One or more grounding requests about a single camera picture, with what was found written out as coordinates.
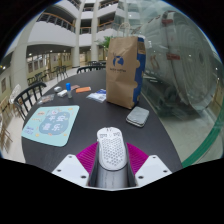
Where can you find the small white box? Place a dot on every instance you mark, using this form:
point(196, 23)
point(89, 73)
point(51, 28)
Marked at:
point(57, 89)

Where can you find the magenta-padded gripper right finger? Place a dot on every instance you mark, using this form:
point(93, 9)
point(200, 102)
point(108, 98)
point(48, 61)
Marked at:
point(153, 166)

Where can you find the white lattice chair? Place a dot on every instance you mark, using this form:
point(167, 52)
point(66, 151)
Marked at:
point(14, 93)

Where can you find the orange card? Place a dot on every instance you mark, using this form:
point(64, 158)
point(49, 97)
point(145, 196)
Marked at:
point(83, 89)

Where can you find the white perforated computer mouse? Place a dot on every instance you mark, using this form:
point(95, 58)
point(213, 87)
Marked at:
point(112, 148)

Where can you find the group of dark chairs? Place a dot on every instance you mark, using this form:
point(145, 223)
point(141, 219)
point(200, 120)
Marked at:
point(50, 73)

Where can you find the brown paper bag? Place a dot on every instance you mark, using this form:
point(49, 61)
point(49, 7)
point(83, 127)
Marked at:
point(122, 76)

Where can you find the black spindle-back chair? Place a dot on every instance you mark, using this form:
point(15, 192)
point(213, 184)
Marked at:
point(90, 67)
point(20, 96)

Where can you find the brown card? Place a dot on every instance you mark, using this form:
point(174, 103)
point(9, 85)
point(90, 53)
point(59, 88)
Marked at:
point(75, 87)

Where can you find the white rectangular box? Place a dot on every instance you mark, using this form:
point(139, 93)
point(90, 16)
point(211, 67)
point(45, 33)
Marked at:
point(62, 93)

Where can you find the small blue-capped bottle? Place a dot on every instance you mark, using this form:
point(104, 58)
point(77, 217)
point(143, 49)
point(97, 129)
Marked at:
point(68, 90)

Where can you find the blue and white packet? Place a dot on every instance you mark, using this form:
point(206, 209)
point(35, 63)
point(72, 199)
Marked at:
point(97, 96)

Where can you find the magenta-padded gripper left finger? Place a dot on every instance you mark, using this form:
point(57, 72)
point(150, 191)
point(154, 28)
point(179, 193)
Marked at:
point(68, 166)

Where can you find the light teal printed mouse pad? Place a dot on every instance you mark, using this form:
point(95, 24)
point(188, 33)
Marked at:
point(51, 125)

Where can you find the potted palm plant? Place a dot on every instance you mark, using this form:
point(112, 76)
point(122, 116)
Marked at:
point(105, 42)

